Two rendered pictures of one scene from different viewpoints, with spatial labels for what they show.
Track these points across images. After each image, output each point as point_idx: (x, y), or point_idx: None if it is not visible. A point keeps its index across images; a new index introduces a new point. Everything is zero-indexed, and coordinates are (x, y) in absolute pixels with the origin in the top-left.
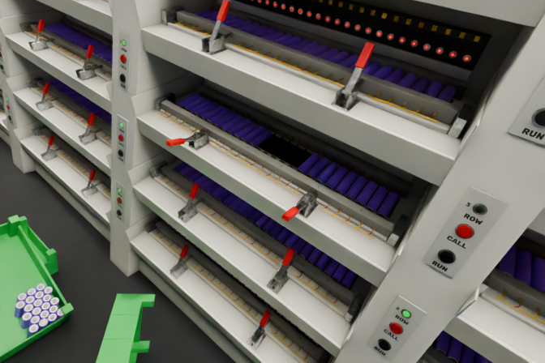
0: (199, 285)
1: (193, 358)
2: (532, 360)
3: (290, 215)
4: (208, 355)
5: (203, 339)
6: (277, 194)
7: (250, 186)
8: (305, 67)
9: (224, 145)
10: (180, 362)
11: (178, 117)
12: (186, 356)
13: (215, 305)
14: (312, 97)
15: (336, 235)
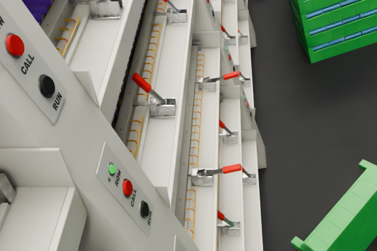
0: (248, 241)
1: (281, 242)
2: (219, 9)
3: (234, 71)
4: (271, 236)
5: (265, 249)
6: (209, 103)
7: (217, 119)
8: (147, 47)
9: (193, 154)
10: (292, 246)
11: (184, 222)
12: (285, 247)
13: (252, 218)
14: (185, 32)
15: (215, 69)
